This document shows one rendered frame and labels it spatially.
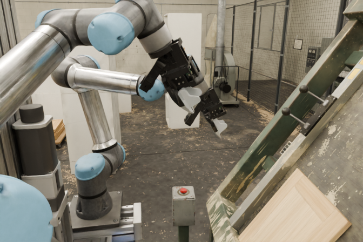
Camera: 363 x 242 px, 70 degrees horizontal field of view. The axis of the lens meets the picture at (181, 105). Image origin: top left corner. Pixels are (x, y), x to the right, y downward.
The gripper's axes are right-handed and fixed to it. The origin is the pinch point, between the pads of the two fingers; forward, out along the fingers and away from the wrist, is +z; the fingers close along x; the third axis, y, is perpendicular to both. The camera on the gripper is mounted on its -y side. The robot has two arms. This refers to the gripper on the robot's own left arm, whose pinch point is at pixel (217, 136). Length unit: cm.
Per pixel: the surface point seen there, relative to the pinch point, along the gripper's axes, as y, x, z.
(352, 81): 57, -4, 5
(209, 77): 83, 560, 134
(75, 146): -145, 204, 28
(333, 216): 18.6, -34.6, 25.9
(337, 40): 74, 22, -3
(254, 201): 0.6, -1.8, 36.7
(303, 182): 20.0, -16.1, 26.7
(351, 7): 84, 21, -14
